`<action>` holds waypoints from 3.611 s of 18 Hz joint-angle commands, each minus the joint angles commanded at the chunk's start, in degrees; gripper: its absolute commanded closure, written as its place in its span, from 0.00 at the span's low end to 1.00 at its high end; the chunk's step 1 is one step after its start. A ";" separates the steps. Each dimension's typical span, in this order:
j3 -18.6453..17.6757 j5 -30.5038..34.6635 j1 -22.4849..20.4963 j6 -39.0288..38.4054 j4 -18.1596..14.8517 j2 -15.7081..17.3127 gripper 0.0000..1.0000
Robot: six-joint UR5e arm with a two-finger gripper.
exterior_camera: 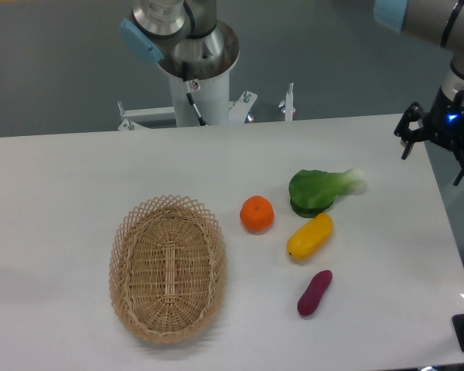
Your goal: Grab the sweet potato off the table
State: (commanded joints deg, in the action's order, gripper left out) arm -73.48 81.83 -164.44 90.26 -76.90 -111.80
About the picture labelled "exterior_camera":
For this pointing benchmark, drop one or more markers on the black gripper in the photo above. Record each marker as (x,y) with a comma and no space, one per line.
(443,125)

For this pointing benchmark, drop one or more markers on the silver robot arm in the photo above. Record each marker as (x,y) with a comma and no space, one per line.
(197,52)

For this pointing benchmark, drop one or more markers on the purple sweet potato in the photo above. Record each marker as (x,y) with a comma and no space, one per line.
(313,294)

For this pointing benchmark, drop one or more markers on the green bok choy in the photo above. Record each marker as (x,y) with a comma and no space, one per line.
(312,192)

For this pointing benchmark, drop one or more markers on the yellow mango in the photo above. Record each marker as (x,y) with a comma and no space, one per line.
(310,238)

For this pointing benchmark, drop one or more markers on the orange tangerine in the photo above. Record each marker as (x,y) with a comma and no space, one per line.
(257,214)

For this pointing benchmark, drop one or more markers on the oval woven wicker basket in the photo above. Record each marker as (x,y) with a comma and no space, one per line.
(168,269)

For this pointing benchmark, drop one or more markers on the white metal mounting frame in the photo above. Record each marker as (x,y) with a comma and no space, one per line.
(239,112)

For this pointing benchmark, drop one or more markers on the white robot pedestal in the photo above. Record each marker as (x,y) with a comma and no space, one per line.
(211,93)

